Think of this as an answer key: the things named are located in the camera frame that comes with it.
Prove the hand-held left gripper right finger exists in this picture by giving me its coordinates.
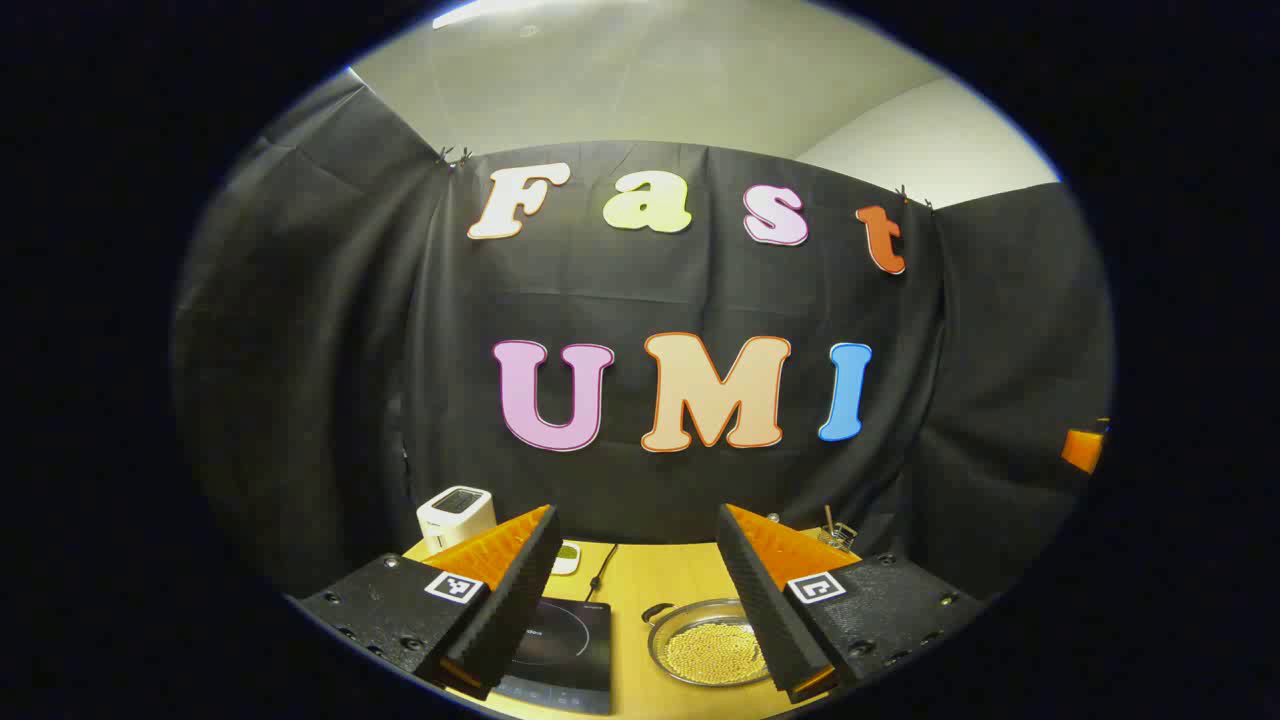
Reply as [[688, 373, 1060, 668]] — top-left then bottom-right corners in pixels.
[[716, 503, 986, 704]]

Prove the wire mesh basket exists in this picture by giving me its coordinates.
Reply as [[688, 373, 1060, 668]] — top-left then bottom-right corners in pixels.
[[815, 505, 861, 551]]

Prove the steel pot with black handles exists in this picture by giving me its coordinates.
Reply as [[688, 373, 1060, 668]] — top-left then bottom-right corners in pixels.
[[641, 598, 776, 688]]

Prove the ceiling light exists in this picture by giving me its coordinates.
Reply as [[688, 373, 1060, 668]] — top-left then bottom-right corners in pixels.
[[432, 0, 561, 29]]

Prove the black induction cooktop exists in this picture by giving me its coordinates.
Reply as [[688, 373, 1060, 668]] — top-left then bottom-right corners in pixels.
[[497, 598, 613, 716]]

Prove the pile of yellow soybeans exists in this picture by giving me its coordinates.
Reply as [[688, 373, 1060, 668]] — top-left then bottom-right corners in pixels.
[[666, 620, 769, 685]]

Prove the black power cable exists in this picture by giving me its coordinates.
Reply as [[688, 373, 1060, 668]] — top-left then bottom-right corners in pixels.
[[586, 543, 618, 601]]

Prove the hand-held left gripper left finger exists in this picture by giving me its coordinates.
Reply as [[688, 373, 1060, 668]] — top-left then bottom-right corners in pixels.
[[298, 505, 564, 701]]

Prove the white toaster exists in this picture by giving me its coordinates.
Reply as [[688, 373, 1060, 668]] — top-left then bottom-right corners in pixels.
[[416, 486, 497, 554]]

